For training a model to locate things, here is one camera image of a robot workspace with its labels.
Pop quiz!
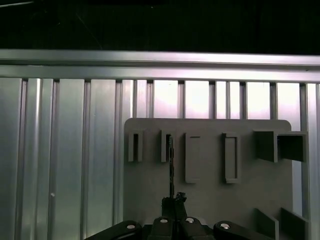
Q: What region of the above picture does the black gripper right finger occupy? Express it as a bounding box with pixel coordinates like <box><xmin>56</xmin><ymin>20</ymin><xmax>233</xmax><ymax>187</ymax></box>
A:
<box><xmin>176</xmin><ymin>191</ymin><xmax>274</xmax><ymax>240</ymax></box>

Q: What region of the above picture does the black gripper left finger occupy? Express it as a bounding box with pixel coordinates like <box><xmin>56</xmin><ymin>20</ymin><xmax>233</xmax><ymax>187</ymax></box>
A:
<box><xmin>84</xmin><ymin>196</ymin><xmax>176</xmax><ymax>240</ymax></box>

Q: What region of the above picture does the blue RAM stick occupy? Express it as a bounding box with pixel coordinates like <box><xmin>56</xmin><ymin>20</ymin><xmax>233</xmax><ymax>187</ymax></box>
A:
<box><xmin>167</xmin><ymin>134</ymin><xmax>176</xmax><ymax>201</ymax></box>

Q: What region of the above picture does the grey parts rack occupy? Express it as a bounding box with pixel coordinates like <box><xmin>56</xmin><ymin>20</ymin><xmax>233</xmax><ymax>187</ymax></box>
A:
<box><xmin>123</xmin><ymin>117</ymin><xmax>310</xmax><ymax>240</ymax></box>

